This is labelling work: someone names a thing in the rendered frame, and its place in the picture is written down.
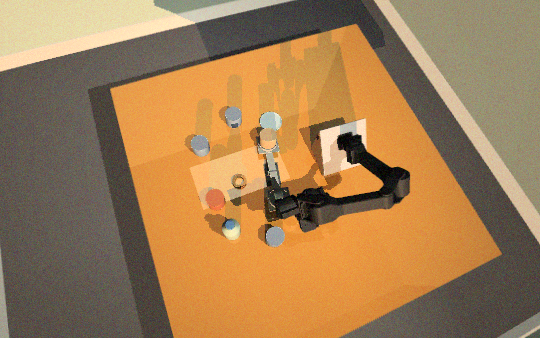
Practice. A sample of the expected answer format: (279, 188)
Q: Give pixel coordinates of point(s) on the brown ring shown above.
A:
(239, 176)

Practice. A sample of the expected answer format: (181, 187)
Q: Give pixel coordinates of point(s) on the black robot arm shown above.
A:
(325, 209)

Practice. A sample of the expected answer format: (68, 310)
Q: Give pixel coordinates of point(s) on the white round dish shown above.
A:
(271, 120)

